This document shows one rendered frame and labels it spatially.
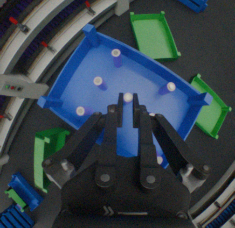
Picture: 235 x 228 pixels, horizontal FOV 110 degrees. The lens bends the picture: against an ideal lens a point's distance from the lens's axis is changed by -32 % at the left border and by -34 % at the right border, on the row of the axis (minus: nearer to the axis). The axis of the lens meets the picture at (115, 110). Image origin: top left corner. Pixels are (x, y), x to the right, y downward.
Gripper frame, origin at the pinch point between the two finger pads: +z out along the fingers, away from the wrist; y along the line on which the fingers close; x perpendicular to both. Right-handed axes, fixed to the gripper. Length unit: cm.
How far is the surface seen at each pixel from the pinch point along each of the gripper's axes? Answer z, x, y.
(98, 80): 3.9, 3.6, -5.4
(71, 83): 10.2, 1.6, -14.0
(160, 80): 10.7, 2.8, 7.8
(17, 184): 9, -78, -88
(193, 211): 4, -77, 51
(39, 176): 5, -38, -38
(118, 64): 10.0, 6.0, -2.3
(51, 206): 5, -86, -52
